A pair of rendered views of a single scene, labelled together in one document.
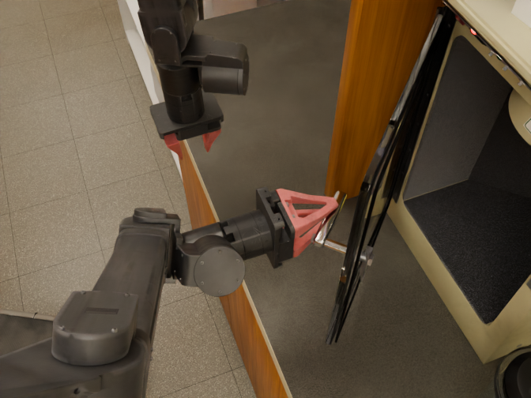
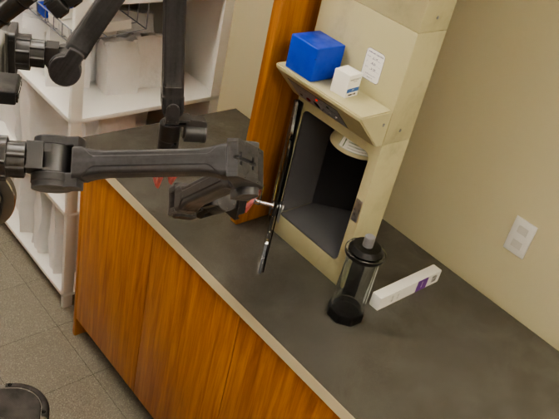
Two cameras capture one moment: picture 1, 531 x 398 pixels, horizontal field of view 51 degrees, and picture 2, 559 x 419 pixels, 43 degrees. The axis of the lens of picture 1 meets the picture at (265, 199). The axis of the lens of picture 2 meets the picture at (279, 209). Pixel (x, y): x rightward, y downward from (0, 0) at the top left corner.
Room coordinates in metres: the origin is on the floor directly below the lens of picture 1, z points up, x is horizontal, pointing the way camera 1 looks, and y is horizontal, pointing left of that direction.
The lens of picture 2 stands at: (-1.05, 0.58, 2.22)
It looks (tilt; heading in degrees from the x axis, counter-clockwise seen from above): 33 degrees down; 333
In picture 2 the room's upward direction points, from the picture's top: 14 degrees clockwise
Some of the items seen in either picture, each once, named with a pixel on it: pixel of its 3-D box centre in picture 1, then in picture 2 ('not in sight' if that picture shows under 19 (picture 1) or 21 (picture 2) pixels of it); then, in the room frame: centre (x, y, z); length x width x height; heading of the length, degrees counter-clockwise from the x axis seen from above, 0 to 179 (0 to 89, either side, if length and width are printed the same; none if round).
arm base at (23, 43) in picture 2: not in sight; (27, 51); (0.68, 0.48, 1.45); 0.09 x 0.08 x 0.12; 172
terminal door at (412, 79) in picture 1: (378, 195); (278, 187); (0.46, -0.16, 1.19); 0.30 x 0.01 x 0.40; 155
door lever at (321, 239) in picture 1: (340, 224); (264, 195); (0.40, -0.10, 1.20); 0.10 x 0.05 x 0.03; 155
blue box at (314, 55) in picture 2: not in sight; (314, 56); (0.52, -0.20, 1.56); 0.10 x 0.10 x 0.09; 21
